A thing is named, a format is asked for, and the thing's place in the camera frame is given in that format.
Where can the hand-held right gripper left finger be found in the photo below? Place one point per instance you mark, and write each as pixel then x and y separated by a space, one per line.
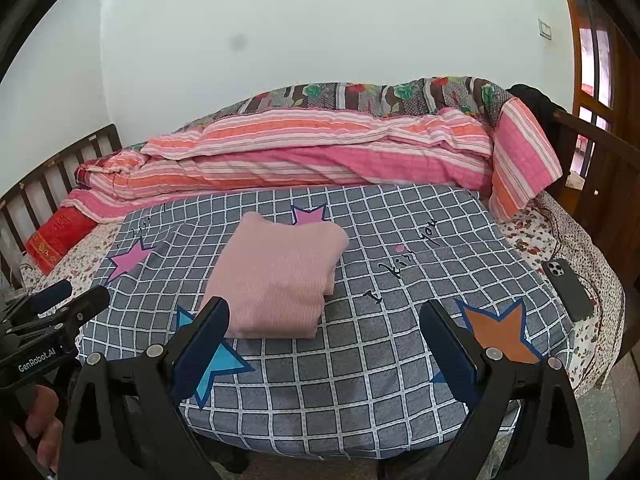
pixel 200 355

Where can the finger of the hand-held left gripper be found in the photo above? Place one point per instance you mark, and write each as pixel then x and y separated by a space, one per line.
pixel 75 312
pixel 47 297

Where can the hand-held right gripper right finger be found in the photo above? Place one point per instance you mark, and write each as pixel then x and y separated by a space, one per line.
pixel 450 355

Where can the pink knit sweater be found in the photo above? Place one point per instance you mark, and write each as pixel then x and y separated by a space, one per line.
pixel 280 275

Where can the dark clothes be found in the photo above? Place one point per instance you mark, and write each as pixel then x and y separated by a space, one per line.
pixel 537 105

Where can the person's left hand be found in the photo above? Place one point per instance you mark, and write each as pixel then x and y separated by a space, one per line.
pixel 45 425

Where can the red pillow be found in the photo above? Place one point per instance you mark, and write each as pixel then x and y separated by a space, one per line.
pixel 60 237

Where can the grey checked star blanket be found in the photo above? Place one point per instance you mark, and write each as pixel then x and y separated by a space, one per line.
pixel 375 360

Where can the smartphone in dark case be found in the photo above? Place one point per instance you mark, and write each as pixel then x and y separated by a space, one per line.
pixel 570 292

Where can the pink striped quilt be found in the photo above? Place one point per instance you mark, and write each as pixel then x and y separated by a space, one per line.
pixel 325 160

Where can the wooden footboard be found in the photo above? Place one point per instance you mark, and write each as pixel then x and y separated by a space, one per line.
pixel 610 185

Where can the floral patchwork quilt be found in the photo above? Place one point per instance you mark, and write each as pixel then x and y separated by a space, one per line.
pixel 360 95

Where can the wooden door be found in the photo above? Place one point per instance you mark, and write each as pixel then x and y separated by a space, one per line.
pixel 600 60

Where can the white wall switch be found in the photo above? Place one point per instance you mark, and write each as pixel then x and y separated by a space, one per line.
pixel 546 29

